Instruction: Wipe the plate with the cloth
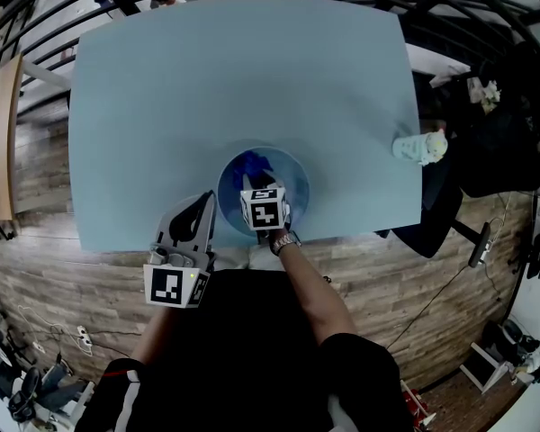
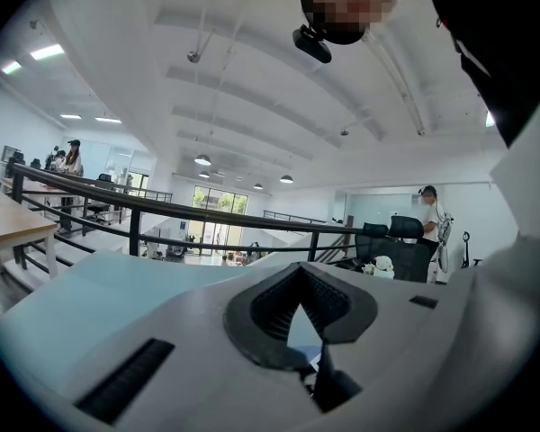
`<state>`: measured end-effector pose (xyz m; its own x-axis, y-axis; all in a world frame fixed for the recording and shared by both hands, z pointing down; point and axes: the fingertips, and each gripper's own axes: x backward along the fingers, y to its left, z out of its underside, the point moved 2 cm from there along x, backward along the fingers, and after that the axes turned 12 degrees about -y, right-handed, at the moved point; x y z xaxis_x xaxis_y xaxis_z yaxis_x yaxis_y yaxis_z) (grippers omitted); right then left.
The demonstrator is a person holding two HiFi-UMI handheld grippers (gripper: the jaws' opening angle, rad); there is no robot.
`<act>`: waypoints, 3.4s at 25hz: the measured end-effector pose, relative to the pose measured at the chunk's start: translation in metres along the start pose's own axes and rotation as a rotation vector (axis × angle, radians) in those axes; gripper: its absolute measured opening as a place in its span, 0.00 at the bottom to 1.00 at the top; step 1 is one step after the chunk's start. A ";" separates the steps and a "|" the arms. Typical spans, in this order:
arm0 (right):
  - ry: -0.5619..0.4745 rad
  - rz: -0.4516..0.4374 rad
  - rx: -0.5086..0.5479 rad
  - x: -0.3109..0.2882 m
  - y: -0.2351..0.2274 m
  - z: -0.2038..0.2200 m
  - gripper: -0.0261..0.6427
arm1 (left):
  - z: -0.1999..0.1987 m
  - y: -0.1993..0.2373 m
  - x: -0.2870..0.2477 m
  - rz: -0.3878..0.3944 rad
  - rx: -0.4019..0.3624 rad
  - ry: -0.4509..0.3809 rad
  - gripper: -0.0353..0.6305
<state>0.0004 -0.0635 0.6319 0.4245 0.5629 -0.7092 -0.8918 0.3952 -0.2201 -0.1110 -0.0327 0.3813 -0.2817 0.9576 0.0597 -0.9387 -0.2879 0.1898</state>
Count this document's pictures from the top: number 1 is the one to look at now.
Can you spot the black bag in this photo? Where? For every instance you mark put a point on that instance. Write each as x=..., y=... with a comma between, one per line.
x=513, y=340

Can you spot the person's black shirt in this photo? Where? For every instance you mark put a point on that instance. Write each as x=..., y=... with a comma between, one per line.
x=238, y=353

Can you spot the person's right forearm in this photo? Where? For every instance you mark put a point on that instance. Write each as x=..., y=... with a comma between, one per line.
x=317, y=295

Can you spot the small white bouquet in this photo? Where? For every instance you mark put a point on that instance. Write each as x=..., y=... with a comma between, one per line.
x=488, y=95

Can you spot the white open shelf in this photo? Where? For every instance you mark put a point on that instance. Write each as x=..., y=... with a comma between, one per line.
x=481, y=367

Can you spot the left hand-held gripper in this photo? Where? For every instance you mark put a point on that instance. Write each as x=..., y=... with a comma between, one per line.
x=166, y=284

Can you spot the silver wristwatch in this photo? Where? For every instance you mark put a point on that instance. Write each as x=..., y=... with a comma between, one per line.
x=285, y=243

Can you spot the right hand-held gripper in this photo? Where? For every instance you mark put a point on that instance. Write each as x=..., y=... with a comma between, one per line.
x=263, y=209

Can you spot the big light blue plate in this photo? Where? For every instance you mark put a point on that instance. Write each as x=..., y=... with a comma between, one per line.
x=294, y=182

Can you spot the blue cloth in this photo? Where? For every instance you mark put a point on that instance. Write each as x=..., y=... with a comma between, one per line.
x=249, y=164

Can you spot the black office chair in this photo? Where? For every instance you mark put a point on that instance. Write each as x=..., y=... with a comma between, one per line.
x=436, y=214
x=499, y=160
x=31, y=389

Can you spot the person's light trousers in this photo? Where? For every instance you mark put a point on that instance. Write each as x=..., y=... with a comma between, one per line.
x=234, y=259

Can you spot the white patterned plush toy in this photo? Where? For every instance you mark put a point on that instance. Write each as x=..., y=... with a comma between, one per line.
x=414, y=146

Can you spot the white power strip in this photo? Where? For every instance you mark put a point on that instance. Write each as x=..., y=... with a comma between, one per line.
x=487, y=249
x=84, y=335

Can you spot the person's left forearm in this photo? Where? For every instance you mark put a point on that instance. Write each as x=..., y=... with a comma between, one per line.
x=155, y=335

